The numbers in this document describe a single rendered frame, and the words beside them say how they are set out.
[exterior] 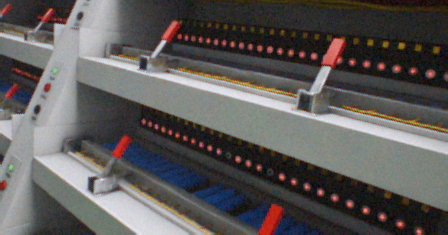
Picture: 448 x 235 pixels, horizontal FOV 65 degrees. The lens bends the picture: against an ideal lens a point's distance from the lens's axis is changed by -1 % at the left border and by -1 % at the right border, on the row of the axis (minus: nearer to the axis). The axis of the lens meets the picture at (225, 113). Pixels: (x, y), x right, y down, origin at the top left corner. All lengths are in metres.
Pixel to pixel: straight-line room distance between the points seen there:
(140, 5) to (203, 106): 0.36
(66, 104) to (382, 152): 0.54
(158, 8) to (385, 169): 0.58
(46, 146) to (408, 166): 0.57
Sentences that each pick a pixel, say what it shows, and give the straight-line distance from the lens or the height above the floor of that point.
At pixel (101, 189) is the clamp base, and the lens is 0.54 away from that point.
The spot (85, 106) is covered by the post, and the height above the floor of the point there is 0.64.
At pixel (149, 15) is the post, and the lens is 0.77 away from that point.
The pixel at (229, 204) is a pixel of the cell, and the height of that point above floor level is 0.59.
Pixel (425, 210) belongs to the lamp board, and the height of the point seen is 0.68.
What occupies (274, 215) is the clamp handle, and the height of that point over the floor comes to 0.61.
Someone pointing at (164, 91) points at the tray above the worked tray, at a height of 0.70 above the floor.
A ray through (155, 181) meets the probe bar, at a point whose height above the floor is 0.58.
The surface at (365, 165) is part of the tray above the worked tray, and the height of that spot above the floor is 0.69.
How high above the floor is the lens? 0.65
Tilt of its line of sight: 6 degrees up
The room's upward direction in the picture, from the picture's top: 22 degrees clockwise
